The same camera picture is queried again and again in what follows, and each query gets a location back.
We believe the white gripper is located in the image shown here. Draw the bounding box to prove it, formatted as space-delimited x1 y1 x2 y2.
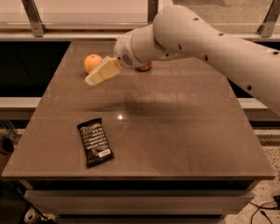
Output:
85 35 143 86

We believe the orange fruit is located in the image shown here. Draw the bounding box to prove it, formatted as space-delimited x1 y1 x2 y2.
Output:
84 54 103 73

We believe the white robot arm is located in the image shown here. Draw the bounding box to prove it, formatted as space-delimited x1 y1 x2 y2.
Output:
85 5 280 117

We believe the red cola can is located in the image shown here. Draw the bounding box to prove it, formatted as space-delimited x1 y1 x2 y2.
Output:
135 62 152 72

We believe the black snack bar wrapper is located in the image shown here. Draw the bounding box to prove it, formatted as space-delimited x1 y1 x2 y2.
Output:
77 118 114 167

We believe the glass railing panel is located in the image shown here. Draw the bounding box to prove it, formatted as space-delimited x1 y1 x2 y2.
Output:
0 0 272 34

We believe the dark round stool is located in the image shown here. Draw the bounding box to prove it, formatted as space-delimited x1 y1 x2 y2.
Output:
0 136 15 175

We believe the white tape roll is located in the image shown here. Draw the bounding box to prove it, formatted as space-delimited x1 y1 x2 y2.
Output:
23 211 41 224

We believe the middle metal railing bracket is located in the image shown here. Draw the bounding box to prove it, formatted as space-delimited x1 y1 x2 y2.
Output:
147 0 159 23

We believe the metal railing bracket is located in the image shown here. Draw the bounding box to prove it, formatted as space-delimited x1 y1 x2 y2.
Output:
21 0 47 37
147 0 159 23
257 0 280 38

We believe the left metal railing bracket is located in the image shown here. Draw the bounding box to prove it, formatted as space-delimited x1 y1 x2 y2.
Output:
21 0 47 37

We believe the right metal railing bracket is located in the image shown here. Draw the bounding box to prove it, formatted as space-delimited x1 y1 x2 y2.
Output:
257 0 280 38

